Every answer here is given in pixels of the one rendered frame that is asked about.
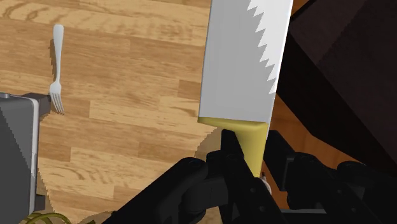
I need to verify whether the yellow-handled kitchen knife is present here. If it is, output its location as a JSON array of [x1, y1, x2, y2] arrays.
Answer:
[[197, 0, 294, 178]]

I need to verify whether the dark wooden furniture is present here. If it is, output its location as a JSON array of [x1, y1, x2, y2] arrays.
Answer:
[[275, 0, 397, 178]]

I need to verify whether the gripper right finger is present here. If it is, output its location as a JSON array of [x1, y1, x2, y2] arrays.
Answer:
[[263, 130, 397, 224]]

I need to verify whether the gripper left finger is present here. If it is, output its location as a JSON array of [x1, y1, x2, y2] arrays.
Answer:
[[102, 129, 281, 224]]

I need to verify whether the olive green cable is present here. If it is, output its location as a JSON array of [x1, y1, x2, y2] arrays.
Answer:
[[19, 212, 97, 224]]

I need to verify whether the grey box appliance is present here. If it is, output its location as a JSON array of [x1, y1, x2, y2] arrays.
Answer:
[[0, 92, 52, 224]]

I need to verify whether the white fork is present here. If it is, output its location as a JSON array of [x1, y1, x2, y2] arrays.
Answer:
[[48, 24, 66, 115]]

